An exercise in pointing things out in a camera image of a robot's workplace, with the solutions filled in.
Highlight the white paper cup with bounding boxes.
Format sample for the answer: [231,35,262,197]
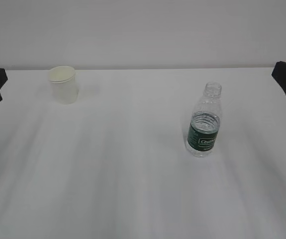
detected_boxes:
[48,66,79,105]

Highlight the clear water bottle green label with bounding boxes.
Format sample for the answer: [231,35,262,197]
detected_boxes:
[185,82,222,157]

